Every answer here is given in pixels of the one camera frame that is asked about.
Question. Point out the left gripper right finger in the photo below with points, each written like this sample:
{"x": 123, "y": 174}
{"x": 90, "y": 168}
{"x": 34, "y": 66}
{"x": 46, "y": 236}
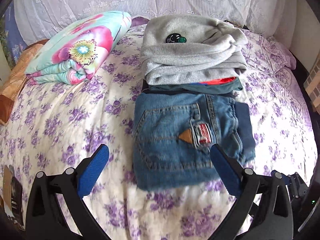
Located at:
{"x": 228, "y": 169}

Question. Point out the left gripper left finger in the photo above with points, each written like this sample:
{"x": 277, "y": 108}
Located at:
{"x": 89, "y": 170}

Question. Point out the blue denim jeans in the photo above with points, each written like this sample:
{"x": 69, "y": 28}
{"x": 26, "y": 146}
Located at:
{"x": 173, "y": 135}

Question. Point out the gold flat box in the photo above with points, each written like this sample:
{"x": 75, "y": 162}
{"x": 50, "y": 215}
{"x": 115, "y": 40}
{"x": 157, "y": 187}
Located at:
{"x": 7, "y": 184}

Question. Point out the dark teal folded garment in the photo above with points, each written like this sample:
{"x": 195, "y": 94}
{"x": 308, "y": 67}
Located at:
{"x": 200, "y": 87}

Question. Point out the red folded garment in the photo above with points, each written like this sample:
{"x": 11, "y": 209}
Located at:
{"x": 219, "y": 81}

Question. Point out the brown orange pillow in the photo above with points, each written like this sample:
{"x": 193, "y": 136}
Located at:
{"x": 16, "y": 82}

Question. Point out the floral turquoise pink folded blanket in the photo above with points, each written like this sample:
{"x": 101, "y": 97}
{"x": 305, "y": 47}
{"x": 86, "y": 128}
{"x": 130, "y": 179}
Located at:
{"x": 76, "y": 53}

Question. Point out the brown patterned cardboard box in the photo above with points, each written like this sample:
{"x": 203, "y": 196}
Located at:
{"x": 311, "y": 84}

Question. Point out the purple floral pillow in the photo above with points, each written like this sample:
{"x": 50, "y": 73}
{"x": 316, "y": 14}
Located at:
{"x": 278, "y": 56}

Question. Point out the grey folded sweatshirt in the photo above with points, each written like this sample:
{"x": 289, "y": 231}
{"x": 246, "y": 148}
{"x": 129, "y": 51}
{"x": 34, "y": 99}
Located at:
{"x": 182, "y": 49}

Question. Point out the lilac lace headboard cover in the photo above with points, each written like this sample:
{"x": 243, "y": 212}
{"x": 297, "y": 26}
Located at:
{"x": 40, "y": 19}

